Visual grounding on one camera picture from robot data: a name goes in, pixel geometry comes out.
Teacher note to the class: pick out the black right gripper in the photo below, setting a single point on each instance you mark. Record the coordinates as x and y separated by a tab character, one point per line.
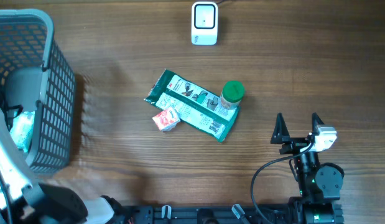
281	135

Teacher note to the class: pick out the green lid jar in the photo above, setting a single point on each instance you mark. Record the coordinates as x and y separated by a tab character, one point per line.
231	94

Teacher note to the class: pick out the large green 3M package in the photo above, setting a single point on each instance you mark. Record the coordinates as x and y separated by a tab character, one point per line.
195	105

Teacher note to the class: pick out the red tissue pack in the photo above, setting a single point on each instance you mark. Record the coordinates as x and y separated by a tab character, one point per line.
166	119

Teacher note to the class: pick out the light green wipes pack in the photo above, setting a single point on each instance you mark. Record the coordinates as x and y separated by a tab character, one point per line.
22	130

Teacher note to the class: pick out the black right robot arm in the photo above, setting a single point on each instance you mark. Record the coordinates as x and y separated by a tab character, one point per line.
319	183

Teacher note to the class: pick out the white barcode scanner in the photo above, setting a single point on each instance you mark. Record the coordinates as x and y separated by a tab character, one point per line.
204	26

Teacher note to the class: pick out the grey plastic basket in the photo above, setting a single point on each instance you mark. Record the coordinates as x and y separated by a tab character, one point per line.
35	74

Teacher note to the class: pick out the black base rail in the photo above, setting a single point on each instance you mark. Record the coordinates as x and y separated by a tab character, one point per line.
270	213

